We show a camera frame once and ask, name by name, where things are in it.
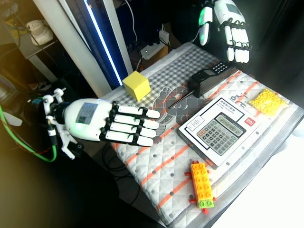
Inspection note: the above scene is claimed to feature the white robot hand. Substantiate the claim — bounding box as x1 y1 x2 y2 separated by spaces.
198 0 251 64
63 98 161 147

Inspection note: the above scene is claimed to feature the black card payment terminal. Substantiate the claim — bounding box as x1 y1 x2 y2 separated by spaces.
168 61 235 109

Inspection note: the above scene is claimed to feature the yellow cube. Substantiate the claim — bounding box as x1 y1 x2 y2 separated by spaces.
122 70 152 102

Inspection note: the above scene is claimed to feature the white plug adapter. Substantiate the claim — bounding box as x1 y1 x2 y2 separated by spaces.
158 29 170 44

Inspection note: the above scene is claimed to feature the white pillar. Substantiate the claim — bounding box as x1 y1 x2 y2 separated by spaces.
33 0 133 98

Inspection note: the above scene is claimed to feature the blue light strip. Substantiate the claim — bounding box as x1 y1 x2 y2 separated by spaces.
83 0 123 86

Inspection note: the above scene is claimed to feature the white side table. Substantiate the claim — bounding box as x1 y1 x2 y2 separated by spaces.
18 38 62 83

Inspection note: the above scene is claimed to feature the white power strip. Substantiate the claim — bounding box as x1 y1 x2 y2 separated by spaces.
139 43 167 60

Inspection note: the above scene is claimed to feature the grey quilt with bear print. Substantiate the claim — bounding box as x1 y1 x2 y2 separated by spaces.
98 42 304 227

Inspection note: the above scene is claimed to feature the bag of yellow beads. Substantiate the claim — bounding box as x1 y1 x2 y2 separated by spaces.
248 88 289 116

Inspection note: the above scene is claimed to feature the orange green toy brick assembly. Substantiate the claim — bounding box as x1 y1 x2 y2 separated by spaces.
184 160 217 214

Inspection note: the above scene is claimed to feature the green cable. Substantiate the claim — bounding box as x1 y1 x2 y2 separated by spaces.
0 104 59 162

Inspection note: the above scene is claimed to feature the white cable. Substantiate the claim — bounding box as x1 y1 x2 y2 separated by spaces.
123 0 139 45

